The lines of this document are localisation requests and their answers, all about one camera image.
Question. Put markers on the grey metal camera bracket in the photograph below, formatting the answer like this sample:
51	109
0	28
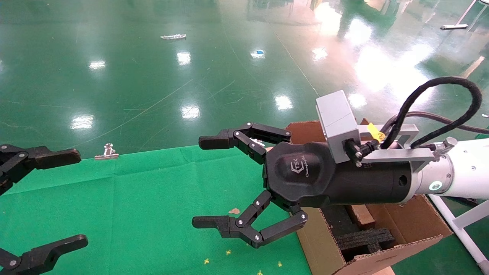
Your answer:
401	154

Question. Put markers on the small brown cardboard box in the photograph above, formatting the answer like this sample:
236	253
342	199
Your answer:
361	215

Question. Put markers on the small cardboard scrap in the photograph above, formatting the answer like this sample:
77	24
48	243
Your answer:
233	211

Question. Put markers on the silver binder clip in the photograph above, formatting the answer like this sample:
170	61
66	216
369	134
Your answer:
107	152
258	142

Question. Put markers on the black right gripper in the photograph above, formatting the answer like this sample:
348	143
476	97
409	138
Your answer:
305	179

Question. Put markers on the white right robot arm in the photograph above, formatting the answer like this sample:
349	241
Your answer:
464	170

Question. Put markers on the white tube frame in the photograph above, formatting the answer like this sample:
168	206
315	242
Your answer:
464	225

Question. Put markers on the white stand base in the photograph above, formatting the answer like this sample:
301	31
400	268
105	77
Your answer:
454	26

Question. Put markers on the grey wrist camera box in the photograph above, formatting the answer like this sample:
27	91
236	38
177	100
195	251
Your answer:
336	122

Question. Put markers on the black foam insert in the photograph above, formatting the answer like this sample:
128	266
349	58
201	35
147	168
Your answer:
366	240

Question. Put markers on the white floor litter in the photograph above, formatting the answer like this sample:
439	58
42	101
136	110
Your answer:
173	36

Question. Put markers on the large open brown carton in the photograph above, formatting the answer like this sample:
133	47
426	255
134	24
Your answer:
412	225

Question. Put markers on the green table cloth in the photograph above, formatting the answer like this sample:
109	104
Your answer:
133	202

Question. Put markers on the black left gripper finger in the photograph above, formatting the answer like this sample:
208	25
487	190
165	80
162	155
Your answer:
49	252
49	157

